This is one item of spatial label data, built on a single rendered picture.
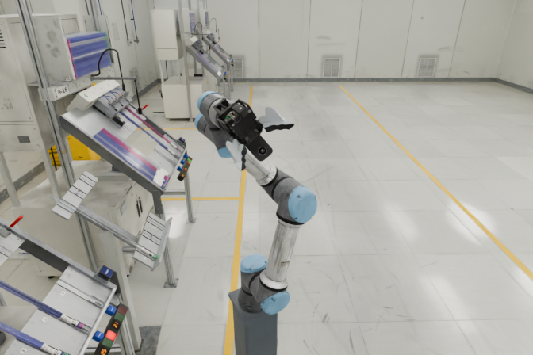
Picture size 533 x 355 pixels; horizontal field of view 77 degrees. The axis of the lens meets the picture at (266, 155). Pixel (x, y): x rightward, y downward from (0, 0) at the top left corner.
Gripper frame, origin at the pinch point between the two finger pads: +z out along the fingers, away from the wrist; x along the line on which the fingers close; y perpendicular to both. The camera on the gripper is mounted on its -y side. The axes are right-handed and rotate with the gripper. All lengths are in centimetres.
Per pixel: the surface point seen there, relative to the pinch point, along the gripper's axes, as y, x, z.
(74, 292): -32, -80, -57
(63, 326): -31, -84, -45
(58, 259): -23, -79, -69
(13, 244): -8, -83, -71
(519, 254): -255, 121, -27
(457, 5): -395, 659, -477
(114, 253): -48, -73, -87
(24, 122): 8, -73, -162
